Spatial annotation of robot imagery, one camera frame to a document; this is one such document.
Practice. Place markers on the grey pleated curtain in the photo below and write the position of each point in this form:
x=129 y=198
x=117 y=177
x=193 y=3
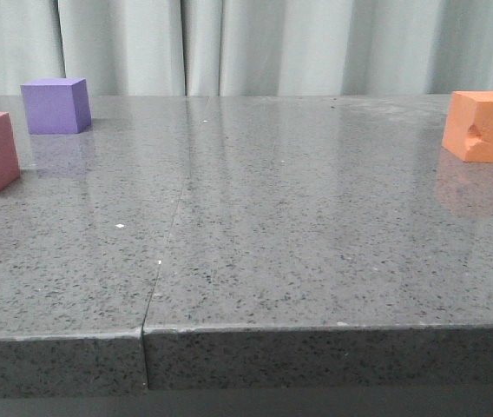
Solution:
x=249 y=48

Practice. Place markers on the purple foam cube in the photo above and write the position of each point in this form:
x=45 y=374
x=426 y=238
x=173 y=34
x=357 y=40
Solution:
x=56 y=105

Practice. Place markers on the orange foam cube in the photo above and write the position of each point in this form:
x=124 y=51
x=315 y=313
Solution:
x=468 y=131

